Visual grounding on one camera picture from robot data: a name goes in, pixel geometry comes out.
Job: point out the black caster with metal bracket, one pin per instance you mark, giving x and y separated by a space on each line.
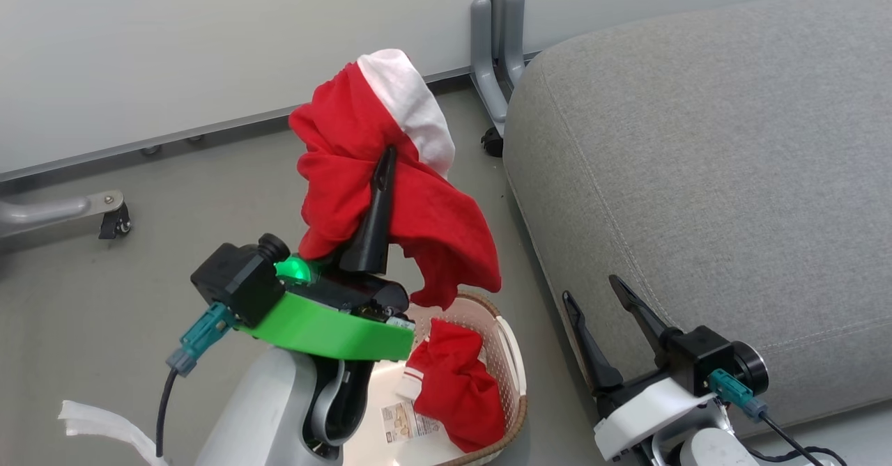
116 224

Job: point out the black caster wheel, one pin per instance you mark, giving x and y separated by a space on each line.
493 143

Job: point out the grey metal leg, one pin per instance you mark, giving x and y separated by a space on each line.
49 210

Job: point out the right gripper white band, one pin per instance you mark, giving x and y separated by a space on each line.
648 410

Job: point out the red garment with white stripes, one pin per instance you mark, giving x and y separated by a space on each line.
456 389

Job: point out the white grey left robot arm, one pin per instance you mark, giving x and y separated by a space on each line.
265 410

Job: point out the grey fabric sofa seat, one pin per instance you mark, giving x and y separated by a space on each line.
697 173

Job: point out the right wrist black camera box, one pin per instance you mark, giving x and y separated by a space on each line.
707 356

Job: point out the cream perforated laundry basket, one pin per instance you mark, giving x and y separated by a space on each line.
512 375

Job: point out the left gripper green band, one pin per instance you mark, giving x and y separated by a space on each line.
327 330

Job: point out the paper label sticker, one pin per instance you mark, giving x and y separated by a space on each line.
408 423

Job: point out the grey partition stand post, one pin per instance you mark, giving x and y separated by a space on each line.
491 41

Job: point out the red garment with white band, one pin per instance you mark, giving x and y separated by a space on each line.
341 145

